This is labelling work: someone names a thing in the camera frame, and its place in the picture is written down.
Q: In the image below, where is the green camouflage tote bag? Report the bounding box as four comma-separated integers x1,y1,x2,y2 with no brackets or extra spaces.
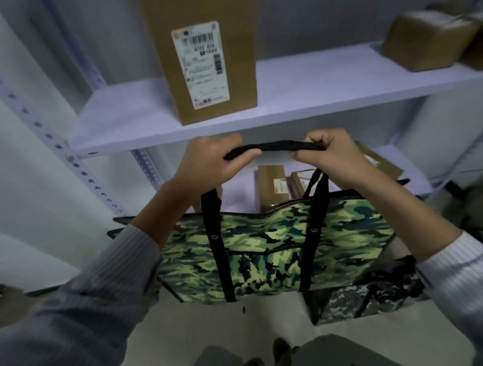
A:
107,140,412,304

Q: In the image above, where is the person's right hand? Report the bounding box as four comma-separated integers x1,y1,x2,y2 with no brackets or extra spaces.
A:
291,128,375,190

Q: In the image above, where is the grey camouflage bag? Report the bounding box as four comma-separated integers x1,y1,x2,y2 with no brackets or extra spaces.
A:
304,256,428,327

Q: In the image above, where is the person's dark shoe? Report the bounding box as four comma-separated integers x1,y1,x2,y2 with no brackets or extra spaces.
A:
272,337,293,366

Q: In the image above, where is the small labelled cardboard box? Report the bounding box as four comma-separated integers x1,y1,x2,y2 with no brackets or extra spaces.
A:
290,169,322,199
258,165,292,214

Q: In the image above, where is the person's left forearm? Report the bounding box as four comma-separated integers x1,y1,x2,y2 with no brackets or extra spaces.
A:
0,180,202,366

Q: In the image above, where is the taped brown cardboard box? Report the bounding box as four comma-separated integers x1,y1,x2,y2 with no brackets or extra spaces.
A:
380,9,482,72

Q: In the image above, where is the person's leg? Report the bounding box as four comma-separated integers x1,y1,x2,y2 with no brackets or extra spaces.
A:
192,344,244,366
297,334,417,366

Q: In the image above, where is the person's left hand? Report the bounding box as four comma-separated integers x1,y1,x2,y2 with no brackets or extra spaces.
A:
167,134,263,197

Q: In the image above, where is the white metal shelving unit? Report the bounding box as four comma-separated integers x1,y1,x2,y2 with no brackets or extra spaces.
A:
0,0,483,231

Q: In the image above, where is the person's right forearm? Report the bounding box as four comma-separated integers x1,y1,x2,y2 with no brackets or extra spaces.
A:
345,166,483,357

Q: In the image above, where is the person's right leg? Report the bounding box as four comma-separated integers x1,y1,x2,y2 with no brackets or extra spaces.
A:
297,334,417,366

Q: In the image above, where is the flat brown cardboard box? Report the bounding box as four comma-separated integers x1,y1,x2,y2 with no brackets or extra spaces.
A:
353,140,404,181

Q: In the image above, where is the person's left leg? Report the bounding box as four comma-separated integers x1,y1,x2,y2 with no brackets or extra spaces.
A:
192,344,244,366

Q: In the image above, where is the tall labelled cardboard box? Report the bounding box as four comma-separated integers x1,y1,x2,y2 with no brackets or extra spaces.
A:
137,0,259,126

